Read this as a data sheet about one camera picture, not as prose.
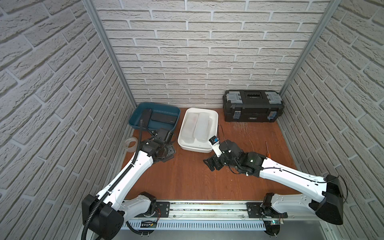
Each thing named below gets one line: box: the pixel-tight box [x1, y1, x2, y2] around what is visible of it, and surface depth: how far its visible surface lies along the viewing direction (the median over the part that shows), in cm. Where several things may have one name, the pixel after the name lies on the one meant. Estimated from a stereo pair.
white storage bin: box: [177, 108, 219, 153], surface depth 100 cm
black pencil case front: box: [140, 108, 153, 128], surface depth 115 cm
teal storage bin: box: [128, 102, 181, 132], surface depth 116 cm
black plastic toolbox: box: [222, 89, 285, 123], surface depth 103 cm
